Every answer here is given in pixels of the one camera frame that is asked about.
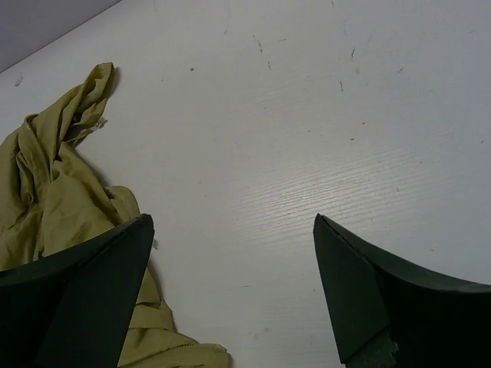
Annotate olive green jacket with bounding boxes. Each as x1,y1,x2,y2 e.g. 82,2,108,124
1,63,231,367

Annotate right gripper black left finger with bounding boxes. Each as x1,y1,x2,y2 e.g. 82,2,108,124
1,214,154,367

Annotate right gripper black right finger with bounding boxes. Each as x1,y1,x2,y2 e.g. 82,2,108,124
313,215,490,367

